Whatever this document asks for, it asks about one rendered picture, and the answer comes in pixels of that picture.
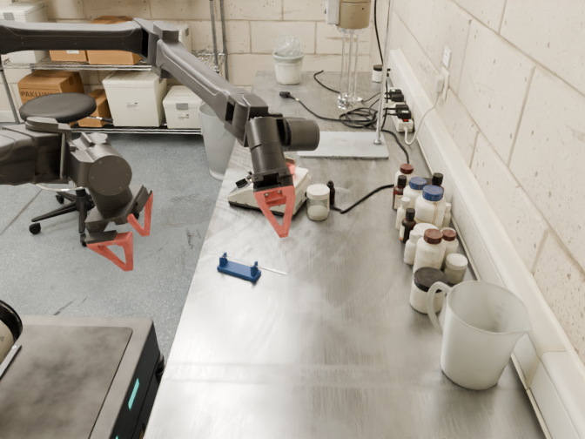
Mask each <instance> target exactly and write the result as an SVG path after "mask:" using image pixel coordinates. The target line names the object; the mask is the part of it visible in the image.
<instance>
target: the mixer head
mask: <svg viewBox="0 0 585 439"><path fill-rule="evenodd" d="M371 2H372V1H371V0H326V8H325V14H326V23H327V24H335V25H336V26H337V30H339V31H340V32H341V33H344V34H361V33H364V32H365V30H366V29H367V27H368V26H369V24H370V14H371Z"/></svg>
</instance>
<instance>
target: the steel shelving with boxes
mask: <svg viewBox="0 0 585 439"><path fill-rule="evenodd" d="M219 1H220V14H221V26H222V38H223V50H222V51H223V52H222V53H221V52H219V51H218V47H217V36H216V24H215V14H214V2H213V0H209V2H210V12H211V23H212V43H213V53H212V52H211V53H210V52H208V50H206V52H208V53H201V52H203V51H204V50H202V51H201V50H199V51H201V52H199V51H197V50H192V42H191V26H190V25H189V24H171V25H173V26H174V27H176V28H177V29H179V37H178V40H179V41H180V42H181V43H182V44H183V45H184V47H185V48H186V49H187V50H188V51H189V52H190V53H192V51H194V52H198V53H192V55H206V56H207V55H213V56H214V58H204V59H211V60H212V59H214V61H213V62H203V61H204V60H203V61H202V62H203V63H212V64H213V63H214V66H209V67H212V68H214V71H216V72H217V73H218V74H219V72H220V68H221V66H222V64H223V63H224V62H225V79H226V80H227V81H228V82H229V73H228V60H227V56H228V50H227V48H226V34H225V10H224V0H219ZM11 2H12V3H11V4H8V5H6V6H4V7H2V8H0V18H1V19H5V20H10V21H15V22H26V23H48V17H47V13H46V9H45V8H46V6H45V2H16V0H11ZM133 18H137V17H127V16H101V17H99V18H96V19H94V21H92V22H90V23H89V24H121V23H126V22H128V21H132V19H133ZM218 52H219V53H218ZM8 55H9V58H7V59H5V60H4V61H5V62H6V61H9V62H10V63H11V64H10V63H9V62H7V63H5V62H4V61H2V65H0V75H1V78H2V80H3V85H4V88H5V90H6V94H7V97H8V100H9V102H10V107H11V110H12V113H13V116H14V119H15V121H16V124H17V125H20V122H19V119H18V115H17V111H16V108H15V106H14V102H13V99H12V96H11V94H10V88H9V86H8V83H7V80H6V77H5V74H4V71H3V69H30V70H31V74H28V75H26V76H25V77H24V78H21V79H20V80H19V81H18V83H17V88H18V92H19V96H20V98H21V101H22V105H23V104H24V103H25V102H27V101H29V100H31V99H33V98H37V97H41V96H44V95H48V94H53V93H61V92H78V93H83V94H85V93H84V86H83V82H82V79H81V76H80V73H79V72H78V71H53V70H36V71H35V69H62V70H115V71H114V72H113V73H111V74H110V75H109V76H108V77H107V78H106V79H104V80H103V85H104V89H95V90H94V91H93V92H91V93H90V94H89V95H90V96H92V97H93V98H95V100H96V102H97V109H96V110H95V111H94V112H93V113H92V114H91V115H90V116H93V117H99V118H102V117H103V118H113V123H111V124H109V123H108V124H106V122H104V121H101V119H96V118H83V119H81V120H78V122H77V121H75V122H71V123H69V127H71V126H72V125H74V124H79V126H80V127H81V126H83V128H84V127H85V126H87V127H88V126H90V128H91V127H102V126H103V125H115V126H126V127H127V126H129V128H130V127H131V126H133V127H134V126H136V128H137V127H138V126H140V127H141V126H143V128H144V127H145V126H147V127H148V126H150V128H151V127H152V126H154V127H155V126H157V127H159V126H160V125H164V124H161V123H162V121H163V120H164V119H165V120H166V121H167V126H168V128H169V129H182V128H188V130H167V129H168V128H167V129H166V130H164V129H163V130H160V129H161V128H160V129H159V130H157V129H156V130H153V129H152V130H150V129H149V130H146V129H145V130H143V129H142V130H140V129H136V128H135V129H132V128H133V127H132V128H131V129H129V128H128V129H125V128H126V127H125V128H124V129H122V128H123V127H122V128H121V129H118V128H119V127H118V128H117V129H115V128H116V127H115V128H114V129H108V128H107V129H86V128H87V127H86V128H85V129H83V128H82V129H79V128H80V127H79V128H78V129H76V128H77V127H76V128H75V129H72V128H73V127H74V126H75V125H74V126H73V127H72V128H71V129H72V130H76V131H77V130H86V131H88V130H94V131H95V130H98V131H99V130H106V131H108V130H109V131H110V130H118V131H121V130H130V131H132V130H139V131H140V132H129V131H127V132H129V133H197V134H201V133H199V132H201V130H199V129H198V130H196V129H195V130H193V129H191V130H189V128H200V122H199V116H198V107H199V106H200V105H201V104H203V103H204V101H203V100H202V99H201V98H199V97H198V96H197V95H196V94H194V93H193V92H192V91H191V90H190V89H188V88H187V87H186V86H173V87H172V88H171V89H170V90H169V92H168V93H167V83H166V78H160V77H159V76H157V75H156V74H155V73H154V72H153V71H152V70H151V66H143V65H144V64H143V65H142V66H127V65H125V64H128V65H129V64H131V65H133V64H135V65H136V63H141V64H142V63H147V62H144V61H143V62H138V61H139V60H140V59H141V57H140V56H139V55H138V54H135V53H132V52H129V51H18V52H12V53H9V54H8ZM48 55H50V57H51V58H50V59H51V61H48V60H47V61H41V60H42V59H44V58H46V57H47V58H49V57H48ZM218 55H220V56H221V55H223V56H224V57H223V58H218ZM9 59H10V60H9ZM50 59H49V60H50ZM219 59H222V61H223V60H224V61H223V62H222V61H221V63H220V64H219ZM211 60H210V61H211ZM3 62H4V64H3ZM38 62H41V63H42V62H44V63H45V62H48V63H49V62H52V63H53V62H59V63H60V62H63V63H64V62H67V63H68V62H74V63H75V62H82V63H83V62H85V63H86V62H89V63H90V65H76V64H74V63H73V64H74V65H68V64H67V65H57V64H56V65H49V64H48V63H47V64H48V65H34V64H36V63H38ZM8 63H9V64H8ZM44 63H43V64H44ZM85 63H84V64H85ZM39 64H40V63H39ZM50 64H51V63H50ZM91 64H93V65H91ZM94 64H97V65H94ZM99 64H101V65H99ZM102 64H104V65H102ZM106 64H108V65H106ZM110 64H112V65H110ZM114 64H120V65H114ZM121 64H123V65H121ZM3 65H8V66H11V65H20V66H23V67H25V66H29V68H28V67H26V68H17V67H14V68H5V67H8V66H5V67H3ZM20 66H18V67H20ZM34 66H35V67H37V66H43V67H45V66H47V67H49V66H56V67H60V66H68V67H72V66H81V67H85V66H93V67H97V66H105V67H108V66H117V67H116V68H117V69H116V68H111V69H103V68H99V69H91V68H92V67H91V68H88V69H78V68H76V69H71V68H68V67H66V68H63V67H61V68H55V67H53V68H51V67H50V68H43V67H41V68H39V67H37V68H34ZM105 67H104V68H105ZM97 68H98V67H97ZM165 117H166V118H165ZM76 122H77V123H76ZM140 127H139V128H140ZM147 127H146V128H147ZM154 127H153V128H154ZM94 131H89V132H94ZM106 131H103V132H106ZM141 131H145V132H141ZM146 131H151V132H146ZM152 131H155V132H152ZM156 131H163V132H156ZM164 131H167V132H164ZM168 131H175V132H168ZM176 131H178V132H176ZM179 131H187V132H179ZM190 131H199V132H190ZM100 132H102V131H100ZM111 132H117V131H111ZM121 132H124V131H121Z"/></svg>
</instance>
